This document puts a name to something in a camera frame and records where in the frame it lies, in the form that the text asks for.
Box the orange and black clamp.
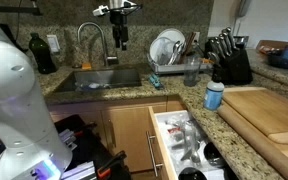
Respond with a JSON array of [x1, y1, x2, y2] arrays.
[[96, 150, 128, 179]]

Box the steel dish rack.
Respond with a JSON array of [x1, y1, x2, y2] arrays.
[[146, 52, 216, 76]]

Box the steel kitchen sink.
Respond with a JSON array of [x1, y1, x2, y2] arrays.
[[53, 67, 143, 94]]

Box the steel serving spoons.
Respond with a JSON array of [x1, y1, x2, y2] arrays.
[[167, 40, 185, 66]]

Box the wide wooden cabinet door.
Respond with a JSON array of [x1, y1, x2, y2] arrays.
[[100, 102, 168, 173]]

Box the wooden cooking utensils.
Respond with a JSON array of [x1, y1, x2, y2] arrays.
[[178, 31, 197, 65]]

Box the red and white packet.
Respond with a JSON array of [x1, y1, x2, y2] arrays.
[[166, 125, 184, 136]]

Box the white cutlery tray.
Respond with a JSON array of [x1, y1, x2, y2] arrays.
[[154, 110, 233, 180]]

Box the dark green glass bottle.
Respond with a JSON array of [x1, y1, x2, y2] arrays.
[[28, 32, 57, 75]]

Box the white wall outlet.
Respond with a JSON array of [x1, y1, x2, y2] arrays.
[[46, 34, 61, 54]]

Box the steel gooseneck faucet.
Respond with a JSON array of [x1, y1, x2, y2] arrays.
[[76, 21, 120, 68]]

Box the wooden tray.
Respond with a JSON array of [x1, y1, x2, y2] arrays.
[[255, 39, 288, 56]]

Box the large white plate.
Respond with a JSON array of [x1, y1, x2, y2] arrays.
[[156, 28, 187, 49]]

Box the steel spoons bundle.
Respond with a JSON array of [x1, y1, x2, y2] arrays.
[[179, 125, 203, 164]]

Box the teal scrub brush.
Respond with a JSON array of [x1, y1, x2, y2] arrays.
[[147, 73, 164, 90]]

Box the black ladle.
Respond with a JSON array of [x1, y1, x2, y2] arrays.
[[203, 141, 226, 168]]

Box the large wooden cutting board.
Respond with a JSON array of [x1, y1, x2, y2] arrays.
[[221, 86, 288, 138]]

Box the dark blue bowl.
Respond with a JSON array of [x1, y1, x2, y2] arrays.
[[266, 44, 288, 71]]

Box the orange sponge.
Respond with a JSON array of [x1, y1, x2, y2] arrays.
[[80, 62, 93, 71]]

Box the wooden drawer with steel handle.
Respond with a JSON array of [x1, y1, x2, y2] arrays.
[[145, 105, 242, 180]]

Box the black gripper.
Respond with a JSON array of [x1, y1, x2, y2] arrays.
[[109, 9, 129, 52]]

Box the long aluminium extrusion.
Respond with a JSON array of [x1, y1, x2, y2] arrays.
[[60, 161, 97, 180]]

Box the steel handled knife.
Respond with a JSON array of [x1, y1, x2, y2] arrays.
[[216, 35, 227, 57], [224, 26, 237, 52], [220, 32, 232, 55], [209, 38, 222, 60]]

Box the black knife block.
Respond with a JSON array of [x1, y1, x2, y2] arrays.
[[205, 48, 254, 86]]

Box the clear drinking glass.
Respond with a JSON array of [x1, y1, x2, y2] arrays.
[[183, 54, 202, 88]]

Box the blue spray bottle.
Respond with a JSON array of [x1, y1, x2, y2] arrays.
[[202, 63, 226, 111]]

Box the short aluminium extrusion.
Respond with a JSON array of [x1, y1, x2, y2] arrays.
[[58, 128, 79, 152]]

